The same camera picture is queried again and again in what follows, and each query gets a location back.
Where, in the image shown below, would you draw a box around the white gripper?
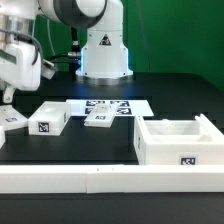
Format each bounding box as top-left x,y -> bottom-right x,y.
0,42 -> 41,103

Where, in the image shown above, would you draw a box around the white cabinet body box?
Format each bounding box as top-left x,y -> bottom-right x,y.
133,114 -> 224,165

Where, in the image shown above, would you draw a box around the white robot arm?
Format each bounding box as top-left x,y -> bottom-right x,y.
0,0 -> 133,103

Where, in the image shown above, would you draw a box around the white cabinet top block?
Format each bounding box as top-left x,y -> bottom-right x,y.
28,101 -> 71,136

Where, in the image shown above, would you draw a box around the white cabinet door panel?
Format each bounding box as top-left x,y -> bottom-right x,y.
84,103 -> 118,128

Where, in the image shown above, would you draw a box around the white block at left edge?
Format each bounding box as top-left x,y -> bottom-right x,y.
0,125 -> 5,149

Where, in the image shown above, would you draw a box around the white marker sheet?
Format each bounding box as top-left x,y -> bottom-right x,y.
67,99 -> 154,117

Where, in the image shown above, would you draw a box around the black cables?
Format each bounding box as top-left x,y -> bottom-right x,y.
43,50 -> 82,73

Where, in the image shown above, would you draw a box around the white L-shaped fence wall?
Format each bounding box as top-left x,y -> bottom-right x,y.
0,165 -> 224,194

